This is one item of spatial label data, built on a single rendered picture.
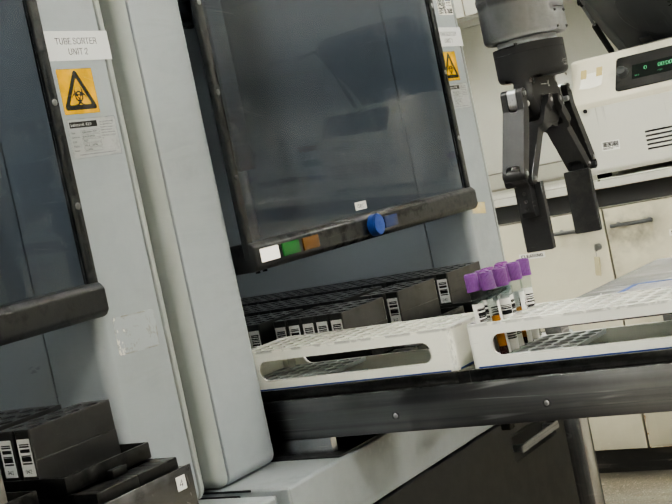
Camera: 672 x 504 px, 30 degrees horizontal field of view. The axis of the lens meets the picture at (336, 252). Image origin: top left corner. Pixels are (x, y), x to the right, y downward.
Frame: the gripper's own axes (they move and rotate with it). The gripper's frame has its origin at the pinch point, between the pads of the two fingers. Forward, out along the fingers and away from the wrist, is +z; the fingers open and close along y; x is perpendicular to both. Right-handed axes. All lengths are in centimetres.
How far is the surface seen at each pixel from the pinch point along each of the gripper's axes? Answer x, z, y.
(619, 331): -2.0, 12.3, 4.9
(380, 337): 22.3, 8.2, -4.9
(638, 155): 69, -1, 230
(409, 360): 24.9, 12.9, 4.8
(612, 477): 96, 94, 228
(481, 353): 10.2, 11.4, -4.8
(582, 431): 14.4, 28.8, 27.2
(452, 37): 38, -29, 61
